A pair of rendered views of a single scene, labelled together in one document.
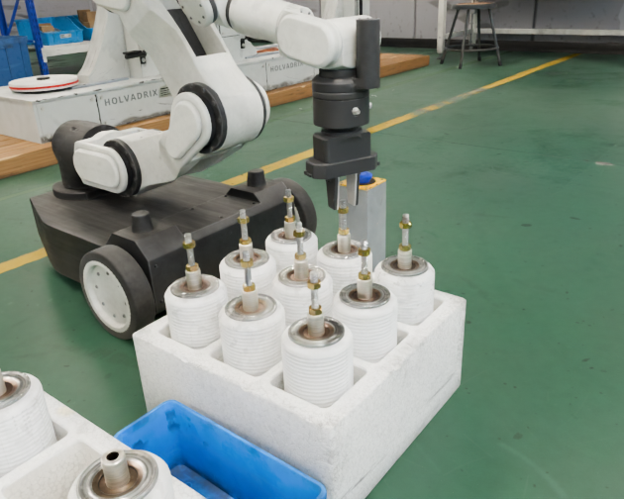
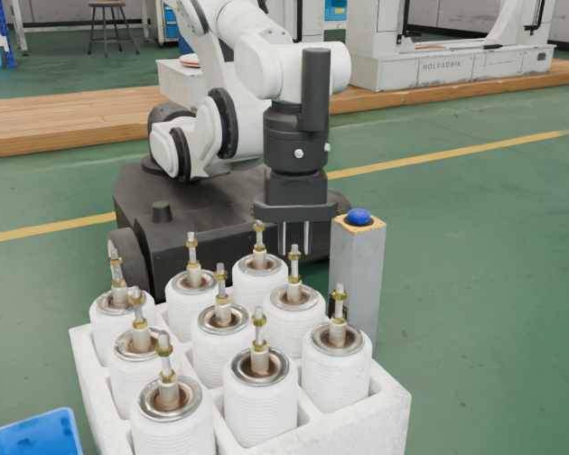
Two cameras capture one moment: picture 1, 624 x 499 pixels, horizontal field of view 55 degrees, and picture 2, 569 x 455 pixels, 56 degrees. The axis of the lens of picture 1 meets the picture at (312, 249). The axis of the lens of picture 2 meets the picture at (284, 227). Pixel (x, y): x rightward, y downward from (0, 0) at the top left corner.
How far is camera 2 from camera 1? 42 cm
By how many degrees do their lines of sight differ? 20
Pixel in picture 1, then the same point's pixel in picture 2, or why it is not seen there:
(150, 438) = (39, 438)
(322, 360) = (152, 437)
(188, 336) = (101, 349)
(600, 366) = not seen: outside the picture
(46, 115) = (198, 88)
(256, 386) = (110, 431)
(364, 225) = (349, 269)
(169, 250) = (176, 246)
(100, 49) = not seen: hidden behind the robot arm
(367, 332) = (243, 411)
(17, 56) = not seen: hidden behind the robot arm
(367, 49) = (309, 85)
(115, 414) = (68, 391)
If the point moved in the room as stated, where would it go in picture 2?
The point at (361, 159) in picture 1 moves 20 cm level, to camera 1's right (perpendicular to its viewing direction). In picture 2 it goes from (310, 207) to (461, 231)
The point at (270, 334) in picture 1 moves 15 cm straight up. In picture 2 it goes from (144, 380) to (131, 280)
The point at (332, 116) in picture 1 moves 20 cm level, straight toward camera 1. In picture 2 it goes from (272, 155) to (183, 210)
